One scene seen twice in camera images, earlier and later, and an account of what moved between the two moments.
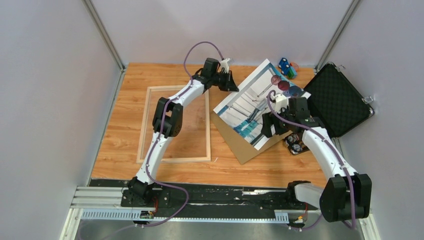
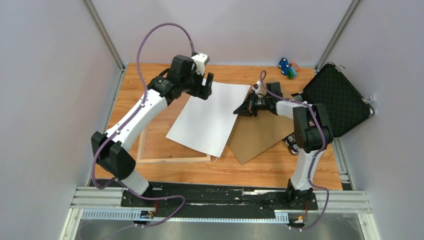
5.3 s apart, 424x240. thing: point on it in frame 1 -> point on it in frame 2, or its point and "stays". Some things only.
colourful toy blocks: (289, 69) stays
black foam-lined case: (339, 105) stays
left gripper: (230, 85) -> (203, 92)
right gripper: (268, 119) -> (248, 108)
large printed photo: (244, 108) -> (205, 125)
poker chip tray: (295, 144) stays
